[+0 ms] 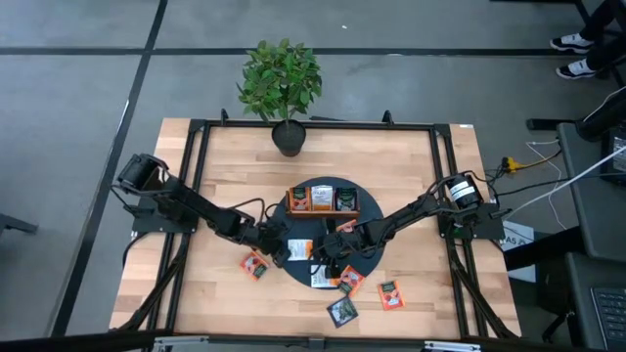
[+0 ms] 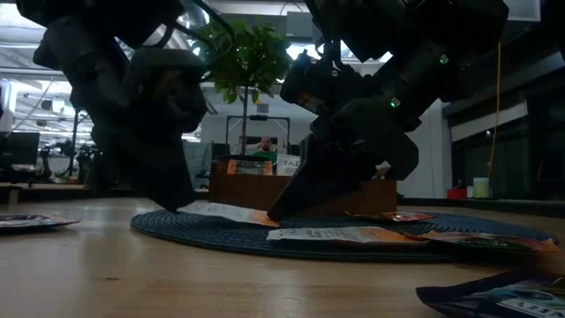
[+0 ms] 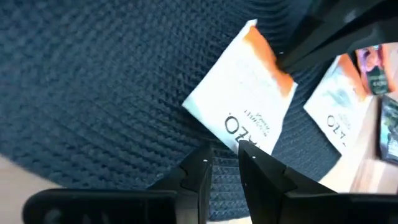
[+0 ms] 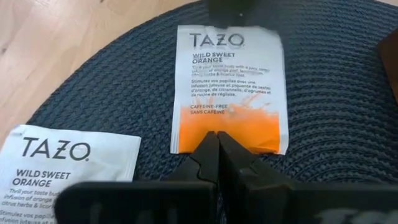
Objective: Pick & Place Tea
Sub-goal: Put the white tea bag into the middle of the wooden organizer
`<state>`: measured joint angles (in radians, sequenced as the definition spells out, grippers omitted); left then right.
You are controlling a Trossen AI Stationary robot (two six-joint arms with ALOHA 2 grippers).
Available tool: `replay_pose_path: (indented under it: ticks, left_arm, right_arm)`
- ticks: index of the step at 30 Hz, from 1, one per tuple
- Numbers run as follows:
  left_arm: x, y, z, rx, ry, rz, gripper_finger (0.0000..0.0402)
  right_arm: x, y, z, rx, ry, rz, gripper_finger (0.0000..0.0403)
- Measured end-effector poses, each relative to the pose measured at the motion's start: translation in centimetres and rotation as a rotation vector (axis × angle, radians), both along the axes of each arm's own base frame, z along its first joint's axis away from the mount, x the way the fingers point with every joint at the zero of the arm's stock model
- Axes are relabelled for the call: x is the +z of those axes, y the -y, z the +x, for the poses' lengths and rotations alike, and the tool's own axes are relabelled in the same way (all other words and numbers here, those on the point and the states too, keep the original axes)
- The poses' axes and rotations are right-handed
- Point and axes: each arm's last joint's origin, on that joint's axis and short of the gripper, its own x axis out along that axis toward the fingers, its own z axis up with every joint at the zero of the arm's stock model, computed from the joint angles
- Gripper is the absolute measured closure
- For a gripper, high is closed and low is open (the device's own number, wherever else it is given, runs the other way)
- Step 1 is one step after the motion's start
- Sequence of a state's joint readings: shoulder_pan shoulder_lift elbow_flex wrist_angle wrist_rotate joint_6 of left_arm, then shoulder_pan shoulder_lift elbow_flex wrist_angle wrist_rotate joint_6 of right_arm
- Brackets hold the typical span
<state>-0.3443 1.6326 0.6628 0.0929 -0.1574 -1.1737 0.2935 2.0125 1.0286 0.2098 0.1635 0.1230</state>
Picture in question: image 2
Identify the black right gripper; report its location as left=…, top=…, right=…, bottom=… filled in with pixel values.
left=267, top=95, right=420, bottom=221

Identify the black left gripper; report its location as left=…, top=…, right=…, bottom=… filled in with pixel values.
left=87, top=103, right=196, bottom=212

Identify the white Tazo tea bag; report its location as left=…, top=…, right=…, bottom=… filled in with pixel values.
left=267, top=225, right=430, bottom=246
left=178, top=201, right=282, bottom=229
left=275, top=153, right=302, bottom=177

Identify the dark blackcurrant tea bag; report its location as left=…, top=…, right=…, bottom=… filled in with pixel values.
left=415, top=269, right=565, bottom=318

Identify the person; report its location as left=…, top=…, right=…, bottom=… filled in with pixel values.
left=251, top=135, right=279, bottom=163

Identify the grey cloth partition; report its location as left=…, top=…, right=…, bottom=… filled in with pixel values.
left=183, top=140, right=213, bottom=189

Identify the wooden three-compartment tray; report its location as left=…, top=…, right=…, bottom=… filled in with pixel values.
left=208, top=158, right=398, bottom=216

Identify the dark round woven placemat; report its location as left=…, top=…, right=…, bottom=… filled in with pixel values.
left=131, top=207, right=560, bottom=265

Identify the black computer monitor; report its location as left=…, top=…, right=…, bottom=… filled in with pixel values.
left=0, top=131, right=41, bottom=171

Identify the green potted plant black pot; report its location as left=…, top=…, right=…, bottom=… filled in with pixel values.
left=193, top=19, right=295, bottom=160

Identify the grey ceiling air unit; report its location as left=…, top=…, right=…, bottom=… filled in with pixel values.
left=285, top=11, right=313, bottom=39

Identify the pale green cylinder container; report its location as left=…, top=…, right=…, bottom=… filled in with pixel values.
left=471, top=176, right=491, bottom=199

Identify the black robot station frame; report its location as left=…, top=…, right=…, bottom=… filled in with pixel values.
left=68, top=108, right=83, bottom=178
left=225, top=114, right=291, bottom=155

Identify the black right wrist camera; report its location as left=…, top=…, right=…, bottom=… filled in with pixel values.
left=280, top=50, right=341, bottom=117

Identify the yellow hanging cable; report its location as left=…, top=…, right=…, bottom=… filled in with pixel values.
left=485, top=42, right=504, bottom=180

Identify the white ceiling duct box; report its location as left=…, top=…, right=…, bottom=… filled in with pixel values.
left=507, top=0, right=542, bottom=22

